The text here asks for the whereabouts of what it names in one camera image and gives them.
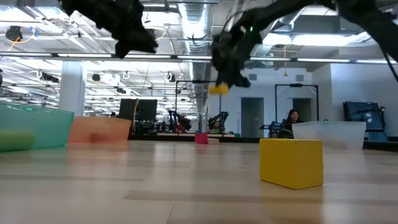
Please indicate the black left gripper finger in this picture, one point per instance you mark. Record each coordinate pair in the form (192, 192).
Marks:
(127, 48)
(147, 43)

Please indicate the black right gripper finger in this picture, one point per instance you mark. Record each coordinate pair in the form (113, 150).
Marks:
(238, 77)
(223, 74)

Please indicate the yellow rectangular block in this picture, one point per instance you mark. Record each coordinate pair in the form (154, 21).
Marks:
(218, 90)

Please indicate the long natural wood block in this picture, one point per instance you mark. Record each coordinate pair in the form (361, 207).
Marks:
(214, 141)

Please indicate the red rectangular block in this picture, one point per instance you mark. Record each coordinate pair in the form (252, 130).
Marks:
(201, 138)

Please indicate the yellow cube block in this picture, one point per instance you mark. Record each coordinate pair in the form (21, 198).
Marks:
(290, 163)

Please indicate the yellow cylinder block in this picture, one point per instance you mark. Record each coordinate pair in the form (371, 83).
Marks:
(15, 140)

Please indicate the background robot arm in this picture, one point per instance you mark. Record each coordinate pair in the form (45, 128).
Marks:
(219, 119)
(180, 123)

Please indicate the blue background robot arm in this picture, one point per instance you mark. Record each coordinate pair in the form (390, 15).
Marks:
(272, 127)

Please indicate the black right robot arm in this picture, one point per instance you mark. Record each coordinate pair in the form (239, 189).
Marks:
(357, 12)

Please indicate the long linear ceiling light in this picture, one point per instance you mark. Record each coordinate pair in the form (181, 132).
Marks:
(87, 55)

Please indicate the grey door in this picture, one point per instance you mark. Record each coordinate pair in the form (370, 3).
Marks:
(252, 118)
(308, 107)

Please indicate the black monitor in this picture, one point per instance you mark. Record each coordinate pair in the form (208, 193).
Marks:
(148, 109)
(128, 109)

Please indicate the person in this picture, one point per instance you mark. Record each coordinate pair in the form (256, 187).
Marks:
(293, 119)

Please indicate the white pillar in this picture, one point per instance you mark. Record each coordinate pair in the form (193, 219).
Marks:
(72, 90)

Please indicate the background wooden table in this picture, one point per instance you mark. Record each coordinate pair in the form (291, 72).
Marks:
(180, 135)

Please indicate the orange translucent plastic bin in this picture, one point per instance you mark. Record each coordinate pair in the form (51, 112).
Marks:
(118, 127)

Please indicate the bright ceiling light panel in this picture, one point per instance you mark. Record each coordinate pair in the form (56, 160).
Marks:
(317, 40)

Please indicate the green translucent plastic bin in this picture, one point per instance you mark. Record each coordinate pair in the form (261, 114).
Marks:
(46, 124)

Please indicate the clear plastic bin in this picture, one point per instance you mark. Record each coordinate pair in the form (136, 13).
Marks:
(342, 133)

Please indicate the blue machine cart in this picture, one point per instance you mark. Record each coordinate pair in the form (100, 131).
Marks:
(363, 115)

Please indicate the grey wall vent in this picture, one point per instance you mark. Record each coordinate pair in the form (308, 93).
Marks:
(253, 76)
(299, 77)

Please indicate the black frame stand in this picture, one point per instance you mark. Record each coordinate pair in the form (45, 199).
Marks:
(295, 85)
(186, 81)

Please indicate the silver round ventilation duct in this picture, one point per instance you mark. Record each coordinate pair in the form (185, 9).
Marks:
(196, 25)

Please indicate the slanted silver ventilation duct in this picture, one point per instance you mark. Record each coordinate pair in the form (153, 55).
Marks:
(286, 21)

